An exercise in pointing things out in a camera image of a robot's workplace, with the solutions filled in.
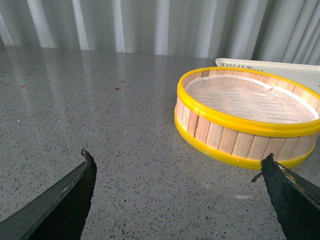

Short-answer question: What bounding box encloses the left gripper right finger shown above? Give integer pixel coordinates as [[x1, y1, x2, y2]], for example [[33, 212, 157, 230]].
[[251, 153, 320, 240]]

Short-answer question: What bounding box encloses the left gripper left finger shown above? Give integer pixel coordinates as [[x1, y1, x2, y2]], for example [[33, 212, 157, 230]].
[[0, 149, 97, 240]]

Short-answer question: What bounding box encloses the white rectangular bear tray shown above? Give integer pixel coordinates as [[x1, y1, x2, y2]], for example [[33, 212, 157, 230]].
[[215, 58, 320, 93]]

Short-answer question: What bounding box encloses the yellow rimmed wooden steamer basket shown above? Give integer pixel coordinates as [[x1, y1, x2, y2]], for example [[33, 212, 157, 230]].
[[174, 67, 320, 170]]

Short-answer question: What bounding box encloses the white steamer liner cloth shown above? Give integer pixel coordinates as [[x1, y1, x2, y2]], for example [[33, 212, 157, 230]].
[[185, 74, 319, 124]]

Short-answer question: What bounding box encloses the grey pleated curtain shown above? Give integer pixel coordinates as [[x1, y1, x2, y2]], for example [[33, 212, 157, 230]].
[[0, 0, 320, 65]]

